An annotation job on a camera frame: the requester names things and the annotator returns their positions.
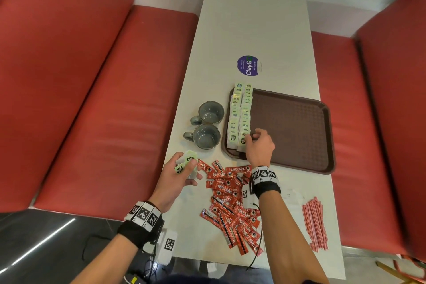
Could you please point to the pile of red coffee sachets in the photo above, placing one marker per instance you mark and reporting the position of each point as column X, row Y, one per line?
column 233, row 210

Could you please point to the green tea bag packet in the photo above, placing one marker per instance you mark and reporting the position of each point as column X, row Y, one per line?
column 180, row 168
column 190, row 156

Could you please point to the person's right hand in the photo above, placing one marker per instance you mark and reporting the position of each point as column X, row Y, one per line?
column 261, row 150

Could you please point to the orange metal frame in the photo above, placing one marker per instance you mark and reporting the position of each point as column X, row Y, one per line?
column 404, row 268

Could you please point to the person's left thumb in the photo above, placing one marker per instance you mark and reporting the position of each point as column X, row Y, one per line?
column 188, row 167

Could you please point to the black wristband with marker tags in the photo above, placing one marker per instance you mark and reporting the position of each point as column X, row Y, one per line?
column 264, row 179
column 141, row 220

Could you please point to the person's left forearm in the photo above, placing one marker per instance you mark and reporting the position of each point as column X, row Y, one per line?
column 106, row 260

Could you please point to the person's left hand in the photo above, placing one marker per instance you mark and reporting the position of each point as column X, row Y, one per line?
column 169, row 185

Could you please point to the person's right forearm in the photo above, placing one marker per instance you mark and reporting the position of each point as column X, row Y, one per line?
column 286, row 237

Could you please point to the purple round sticker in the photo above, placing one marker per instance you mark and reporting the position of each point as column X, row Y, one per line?
column 248, row 66

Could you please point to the person's right thumb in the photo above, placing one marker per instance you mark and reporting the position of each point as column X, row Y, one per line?
column 248, row 146

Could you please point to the red bench backrest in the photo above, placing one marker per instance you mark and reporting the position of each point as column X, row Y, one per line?
column 399, row 94
column 56, row 77

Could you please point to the brown plastic tray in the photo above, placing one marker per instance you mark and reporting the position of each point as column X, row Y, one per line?
column 296, row 127

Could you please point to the rows of green tea packets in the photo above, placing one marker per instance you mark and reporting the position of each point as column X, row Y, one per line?
column 237, row 114

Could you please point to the pile of red sugar sticks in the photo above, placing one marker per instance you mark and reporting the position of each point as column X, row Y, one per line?
column 315, row 224

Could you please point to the black yellow device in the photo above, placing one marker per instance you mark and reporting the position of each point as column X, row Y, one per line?
column 134, row 279

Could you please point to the red bench seat cushion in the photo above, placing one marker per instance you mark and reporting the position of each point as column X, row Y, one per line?
column 352, row 134
column 126, row 120

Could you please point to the grey ceramic cup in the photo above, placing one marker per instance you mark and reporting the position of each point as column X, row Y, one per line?
column 206, row 136
column 210, row 112

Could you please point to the white marker card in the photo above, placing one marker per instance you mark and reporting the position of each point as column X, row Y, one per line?
column 247, row 194
column 169, row 244

